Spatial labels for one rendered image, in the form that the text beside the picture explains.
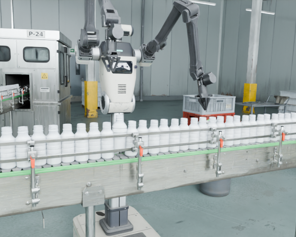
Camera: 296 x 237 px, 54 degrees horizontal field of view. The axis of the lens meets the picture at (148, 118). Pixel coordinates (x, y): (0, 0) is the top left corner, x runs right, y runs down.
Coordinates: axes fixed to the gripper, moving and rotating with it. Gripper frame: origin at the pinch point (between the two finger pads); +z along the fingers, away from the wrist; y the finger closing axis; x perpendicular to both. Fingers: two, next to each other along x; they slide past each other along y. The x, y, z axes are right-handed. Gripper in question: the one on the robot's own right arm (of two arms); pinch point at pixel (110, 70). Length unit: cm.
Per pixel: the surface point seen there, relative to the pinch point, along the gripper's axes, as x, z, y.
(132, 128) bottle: 5.0, 26.8, 16.9
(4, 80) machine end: -45, 13, -366
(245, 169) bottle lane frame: 75, 55, 21
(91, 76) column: 194, 9, -743
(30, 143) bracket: -40, 30, 20
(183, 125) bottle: 33.5, 27.4, 16.4
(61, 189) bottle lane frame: -29, 50, 20
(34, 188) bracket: -40, 46, 25
